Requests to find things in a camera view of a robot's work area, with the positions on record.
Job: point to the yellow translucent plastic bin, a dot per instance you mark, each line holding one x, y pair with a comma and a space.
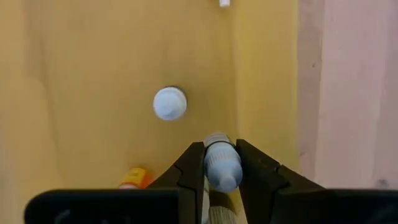
93, 77

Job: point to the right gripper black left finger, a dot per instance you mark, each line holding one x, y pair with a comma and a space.
189, 174

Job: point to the small orange food coloring bottle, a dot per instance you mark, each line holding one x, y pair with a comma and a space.
135, 178

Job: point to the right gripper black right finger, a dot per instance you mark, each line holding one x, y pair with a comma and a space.
258, 174

